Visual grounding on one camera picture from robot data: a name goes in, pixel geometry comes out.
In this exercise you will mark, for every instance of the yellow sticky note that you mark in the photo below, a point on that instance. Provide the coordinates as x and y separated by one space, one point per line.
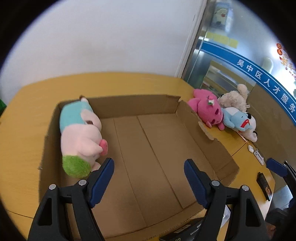
226 41
218 38
234 43
210 35

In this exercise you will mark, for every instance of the metal door frame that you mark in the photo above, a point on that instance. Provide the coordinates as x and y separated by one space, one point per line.
192 46

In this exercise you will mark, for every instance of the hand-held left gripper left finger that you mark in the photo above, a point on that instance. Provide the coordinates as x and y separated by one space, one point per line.
101 183

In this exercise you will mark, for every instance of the white dog plush toy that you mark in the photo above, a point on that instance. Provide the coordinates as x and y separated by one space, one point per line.
253 127

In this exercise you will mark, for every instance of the orange window decal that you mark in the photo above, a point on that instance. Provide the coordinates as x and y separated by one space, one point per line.
285 59

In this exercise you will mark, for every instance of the light blue plush toy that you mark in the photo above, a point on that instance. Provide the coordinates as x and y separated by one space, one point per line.
233 117

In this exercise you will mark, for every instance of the small white object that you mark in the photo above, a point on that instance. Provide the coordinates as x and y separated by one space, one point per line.
250 148

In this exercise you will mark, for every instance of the black product box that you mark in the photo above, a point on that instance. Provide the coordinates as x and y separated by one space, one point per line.
185 229

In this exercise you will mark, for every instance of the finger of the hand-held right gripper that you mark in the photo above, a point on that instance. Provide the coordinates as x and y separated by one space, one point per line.
276 165

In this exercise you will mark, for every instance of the black phone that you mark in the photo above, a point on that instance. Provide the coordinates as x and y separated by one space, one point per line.
264 185

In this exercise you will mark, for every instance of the blue banner strip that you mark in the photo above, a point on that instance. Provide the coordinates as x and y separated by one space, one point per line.
254 71

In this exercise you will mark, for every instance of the cartoon poster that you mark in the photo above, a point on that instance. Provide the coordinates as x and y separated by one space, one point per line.
221 12

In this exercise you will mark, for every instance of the pig plush toy green hair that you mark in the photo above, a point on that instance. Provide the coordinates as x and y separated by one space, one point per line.
78 139

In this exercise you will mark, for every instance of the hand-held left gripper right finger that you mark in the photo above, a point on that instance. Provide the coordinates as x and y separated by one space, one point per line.
195 183

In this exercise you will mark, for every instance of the cardboard box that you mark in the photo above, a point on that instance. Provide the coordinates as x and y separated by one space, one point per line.
150 150

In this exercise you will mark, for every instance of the beige plush toy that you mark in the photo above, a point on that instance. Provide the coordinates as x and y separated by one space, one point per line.
233 99

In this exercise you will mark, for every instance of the pink plush toy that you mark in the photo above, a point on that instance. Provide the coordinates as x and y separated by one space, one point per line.
203 104

